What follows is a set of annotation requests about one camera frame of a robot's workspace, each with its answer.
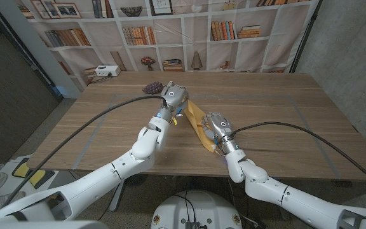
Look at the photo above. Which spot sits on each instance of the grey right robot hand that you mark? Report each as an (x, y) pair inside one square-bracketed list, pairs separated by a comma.
[(221, 125)]

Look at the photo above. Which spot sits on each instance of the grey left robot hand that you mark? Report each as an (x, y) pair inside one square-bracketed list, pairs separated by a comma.
[(173, 95)]

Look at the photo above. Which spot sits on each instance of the yellow-orange paper envelope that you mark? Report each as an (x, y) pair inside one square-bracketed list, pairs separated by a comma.
[(197, 121)]

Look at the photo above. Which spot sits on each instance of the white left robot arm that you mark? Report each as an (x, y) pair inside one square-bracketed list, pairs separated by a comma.
[(106, 178)]

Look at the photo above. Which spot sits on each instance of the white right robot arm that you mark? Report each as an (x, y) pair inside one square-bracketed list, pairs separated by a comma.
[(297, 203)]

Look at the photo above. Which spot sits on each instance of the purple toy grapes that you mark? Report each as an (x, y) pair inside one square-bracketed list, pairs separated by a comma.
[(152, 87)]

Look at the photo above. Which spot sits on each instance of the printed bookshelf backdrop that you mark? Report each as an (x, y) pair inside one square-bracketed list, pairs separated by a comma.
[(199, 44)]

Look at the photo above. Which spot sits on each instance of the white power strip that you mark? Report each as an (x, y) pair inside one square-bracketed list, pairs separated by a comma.
[(107, 70)]

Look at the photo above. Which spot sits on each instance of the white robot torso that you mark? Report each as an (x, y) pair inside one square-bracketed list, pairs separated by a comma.
[(199, 210)]

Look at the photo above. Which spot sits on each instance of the white table leg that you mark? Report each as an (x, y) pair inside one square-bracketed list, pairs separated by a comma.
[(117, 197)]

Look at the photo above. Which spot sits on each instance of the black backdrop stand pole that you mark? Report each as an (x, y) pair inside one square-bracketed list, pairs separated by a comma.
[(303, 38)]

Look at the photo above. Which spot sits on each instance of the yellow and black pad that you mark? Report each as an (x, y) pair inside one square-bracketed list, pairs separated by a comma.
[(32, 175)]

